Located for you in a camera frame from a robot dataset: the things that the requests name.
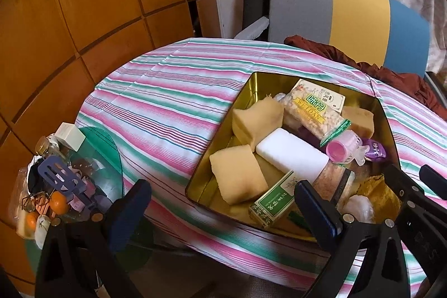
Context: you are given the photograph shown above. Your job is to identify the yellow sponge piece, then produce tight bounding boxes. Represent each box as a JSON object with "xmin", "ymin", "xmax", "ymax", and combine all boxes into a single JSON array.
[{"xmin": 209, "ymin": 144, "xmax": 268, "ymax": 205}]

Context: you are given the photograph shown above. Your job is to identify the green white small carton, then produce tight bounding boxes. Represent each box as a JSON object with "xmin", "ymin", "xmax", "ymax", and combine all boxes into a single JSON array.
[{"xmin": 249, "ymin": 171, "xmax": 300, "ymax": 228}]

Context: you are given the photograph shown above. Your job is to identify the purple candy wrapper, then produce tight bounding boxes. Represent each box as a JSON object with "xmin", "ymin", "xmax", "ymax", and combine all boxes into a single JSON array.
[{"xmin": 362, "ymin": 139, "xmax": 387, "ymax": 162}]

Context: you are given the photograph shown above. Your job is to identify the white foam block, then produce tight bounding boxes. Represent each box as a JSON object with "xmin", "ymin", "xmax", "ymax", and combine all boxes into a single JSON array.
[{"xmin": 255, "ymin": 128, "xmax": 329, "ymax": 183}]

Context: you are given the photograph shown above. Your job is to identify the yellow sponge block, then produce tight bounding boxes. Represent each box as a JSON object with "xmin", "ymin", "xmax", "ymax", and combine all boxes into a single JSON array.
[{"xmin": 232, "ymin": 96, "xmax": 284, "ymax": 152}]

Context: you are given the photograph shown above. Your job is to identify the yellow cloth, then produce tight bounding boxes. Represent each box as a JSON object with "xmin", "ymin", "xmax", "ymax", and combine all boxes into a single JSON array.
[{"xmin": 357, "ymin": 175, "xmax": 401, "ymax": 224}]

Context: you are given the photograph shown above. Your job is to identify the gold metal tin box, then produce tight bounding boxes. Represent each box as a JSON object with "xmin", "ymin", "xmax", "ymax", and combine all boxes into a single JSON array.
[{"xmin": 186, "ymin": 72, "xmax": 400, "ymax": 231}]

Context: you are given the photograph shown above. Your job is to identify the wooden wardrobe panels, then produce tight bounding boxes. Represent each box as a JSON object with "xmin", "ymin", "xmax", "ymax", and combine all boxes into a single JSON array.
[{"xmin": 0, "ymin": 0, "xmax": 221, "ymax": 295}]

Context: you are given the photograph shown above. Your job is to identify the striped pink green tablecloth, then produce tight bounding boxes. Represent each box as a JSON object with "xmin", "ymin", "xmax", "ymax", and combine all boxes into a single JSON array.
[{"xmin": 76, "ymin": 39, "xmax": 446, "ymax": 290}]

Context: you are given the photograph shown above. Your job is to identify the purple plastic spatula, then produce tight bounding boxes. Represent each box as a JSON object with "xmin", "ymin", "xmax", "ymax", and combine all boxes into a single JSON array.
[{"xmin": 38, "ymin": 156, "xmax": 86, "ymax": 202}]

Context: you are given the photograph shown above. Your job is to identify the white cube box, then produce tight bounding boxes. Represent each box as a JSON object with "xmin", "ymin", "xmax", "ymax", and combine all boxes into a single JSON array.
[{"xmin": 54, "ymin": 123, "xmax": 85, "ymax": 152}]

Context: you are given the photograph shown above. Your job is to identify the grey yellow blue chair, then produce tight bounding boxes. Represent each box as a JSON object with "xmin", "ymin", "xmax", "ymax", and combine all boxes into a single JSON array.
[{"xmin": 236, "ymin": 0, "xmax": 430, "ymax": 76}]

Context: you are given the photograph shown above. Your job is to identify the brown yellow sponge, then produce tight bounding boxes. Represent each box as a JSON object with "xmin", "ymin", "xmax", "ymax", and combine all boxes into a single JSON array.
[{"xmin": 342, "ymin": 106, "xmax": 374, "ymax": 139}]

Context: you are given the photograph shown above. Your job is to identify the orange fruit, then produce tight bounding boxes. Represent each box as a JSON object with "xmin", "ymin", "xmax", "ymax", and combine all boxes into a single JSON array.
[{"xmin": 49, "ymin": 190, "xmax": 70, "ymax": 216}]

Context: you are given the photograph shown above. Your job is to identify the dark red cloth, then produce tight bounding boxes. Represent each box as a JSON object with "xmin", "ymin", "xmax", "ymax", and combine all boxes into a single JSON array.
[{"xmin": 283, "ymin": 35, "xmax": 447, "ymax": 121}]

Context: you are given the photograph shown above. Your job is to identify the clear plastic bag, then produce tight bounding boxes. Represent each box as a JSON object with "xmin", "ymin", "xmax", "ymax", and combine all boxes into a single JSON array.
[{"xmin": 342, "ymin": 195, "xmax": 375, "ymax": 224}]

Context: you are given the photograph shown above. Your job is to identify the cereal bar snack packet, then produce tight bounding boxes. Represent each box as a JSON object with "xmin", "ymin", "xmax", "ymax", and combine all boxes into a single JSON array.
[{"xmin": 280, "ymin": 85, "xmax": 351, "ymax": 147}]

